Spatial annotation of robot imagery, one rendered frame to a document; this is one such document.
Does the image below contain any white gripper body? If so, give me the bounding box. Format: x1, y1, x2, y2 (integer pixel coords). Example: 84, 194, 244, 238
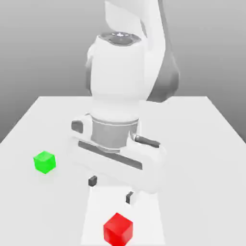
66, 134, 167, 195

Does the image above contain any small red cube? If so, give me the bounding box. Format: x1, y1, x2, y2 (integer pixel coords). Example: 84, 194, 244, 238
103, 212, 134, 246

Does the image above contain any small green cube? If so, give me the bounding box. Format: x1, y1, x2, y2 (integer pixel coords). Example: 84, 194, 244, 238
33, 150, 57, 175

